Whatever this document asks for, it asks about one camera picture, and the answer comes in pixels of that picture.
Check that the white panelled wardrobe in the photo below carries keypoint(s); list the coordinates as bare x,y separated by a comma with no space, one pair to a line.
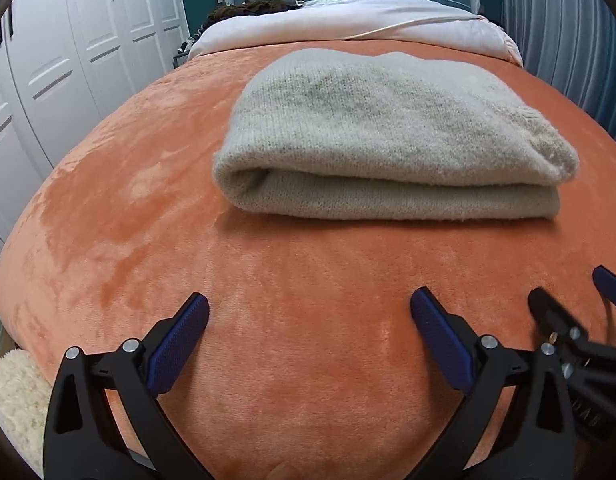
63,60

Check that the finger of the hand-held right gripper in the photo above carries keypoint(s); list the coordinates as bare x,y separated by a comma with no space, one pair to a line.
610,287
555,315

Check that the orange plush blanket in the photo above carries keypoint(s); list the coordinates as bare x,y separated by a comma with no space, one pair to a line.
288,285

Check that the white duvet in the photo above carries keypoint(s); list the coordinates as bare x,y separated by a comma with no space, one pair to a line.
363,20

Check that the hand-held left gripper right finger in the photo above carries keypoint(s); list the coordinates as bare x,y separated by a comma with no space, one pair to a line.
438,340

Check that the beige knitted sweater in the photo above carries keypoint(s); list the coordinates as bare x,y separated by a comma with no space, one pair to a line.
388,125

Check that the cream fluffy rug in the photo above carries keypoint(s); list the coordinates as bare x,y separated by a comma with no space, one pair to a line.
15,400

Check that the pale grey curtain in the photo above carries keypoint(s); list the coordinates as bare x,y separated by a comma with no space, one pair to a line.
563,35

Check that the dark brown clothes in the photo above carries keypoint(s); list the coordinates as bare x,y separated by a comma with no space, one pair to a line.
243,10

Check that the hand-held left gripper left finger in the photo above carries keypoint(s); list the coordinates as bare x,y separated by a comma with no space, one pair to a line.
180,340

